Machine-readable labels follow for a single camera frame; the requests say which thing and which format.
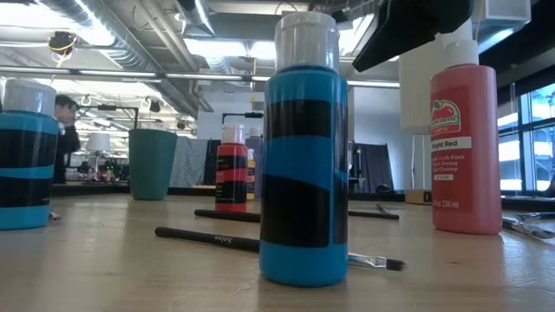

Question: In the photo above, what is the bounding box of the person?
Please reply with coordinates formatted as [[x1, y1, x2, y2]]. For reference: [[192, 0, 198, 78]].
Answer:
[[52, 94, 82, 184]]

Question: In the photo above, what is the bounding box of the small white shade lamp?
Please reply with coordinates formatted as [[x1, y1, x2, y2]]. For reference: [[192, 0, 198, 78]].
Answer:
[[85, 132, 112, 153]]

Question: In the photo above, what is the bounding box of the small orange yellow paint bottle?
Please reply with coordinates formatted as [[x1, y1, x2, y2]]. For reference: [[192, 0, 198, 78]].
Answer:
[[246, 147, 257, 201]]

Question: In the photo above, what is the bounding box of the silver ventilation duct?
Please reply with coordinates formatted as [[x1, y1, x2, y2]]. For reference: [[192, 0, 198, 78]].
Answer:
[[41, 0, 216, 114]]

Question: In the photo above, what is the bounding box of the teal green plastic cup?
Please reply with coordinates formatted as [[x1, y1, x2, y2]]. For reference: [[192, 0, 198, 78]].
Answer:
[[127, 128, 179, 201]]

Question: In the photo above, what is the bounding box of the yellow black ceiling cable reel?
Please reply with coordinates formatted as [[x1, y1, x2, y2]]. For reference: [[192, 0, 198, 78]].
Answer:
[[46, 29, 80, 56]]

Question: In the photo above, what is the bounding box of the dark grey fabric panel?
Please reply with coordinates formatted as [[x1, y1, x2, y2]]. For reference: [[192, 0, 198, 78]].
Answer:
[[351, 142, 395, 195]]

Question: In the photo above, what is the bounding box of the light grey fabric panel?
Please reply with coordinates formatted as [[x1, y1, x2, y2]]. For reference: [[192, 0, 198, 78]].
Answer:
[[168, 136, 209, 188]]

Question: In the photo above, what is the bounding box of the white shade wooden base lamp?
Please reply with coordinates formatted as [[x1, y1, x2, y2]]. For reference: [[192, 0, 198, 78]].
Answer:
[[397, 19, 473, 205]]

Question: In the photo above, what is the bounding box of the black background rig frame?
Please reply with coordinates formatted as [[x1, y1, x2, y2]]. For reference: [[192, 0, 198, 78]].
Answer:
[[71, 103, 140, 179]]

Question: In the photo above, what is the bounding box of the large purple paint bottle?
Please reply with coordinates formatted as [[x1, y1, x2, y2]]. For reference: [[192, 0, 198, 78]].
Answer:
[[245, 127, 264, 201]]

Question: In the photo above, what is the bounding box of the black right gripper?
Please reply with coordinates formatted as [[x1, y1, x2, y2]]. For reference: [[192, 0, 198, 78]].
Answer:
[[351, 0, 474, 73]]

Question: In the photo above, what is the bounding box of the pink bottle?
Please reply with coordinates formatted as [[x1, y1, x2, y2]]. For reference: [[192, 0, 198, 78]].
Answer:
[[429, 39, 504, 236]]

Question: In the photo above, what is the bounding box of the small blue paint bottle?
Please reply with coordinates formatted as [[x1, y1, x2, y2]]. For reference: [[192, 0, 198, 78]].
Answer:
[[258, 11, 349, 289], [0, 79, 59, 231]]

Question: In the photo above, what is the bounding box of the small red paint bottle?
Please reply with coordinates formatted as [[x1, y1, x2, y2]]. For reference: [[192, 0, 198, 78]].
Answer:
[[214, 122, 249, 213]]

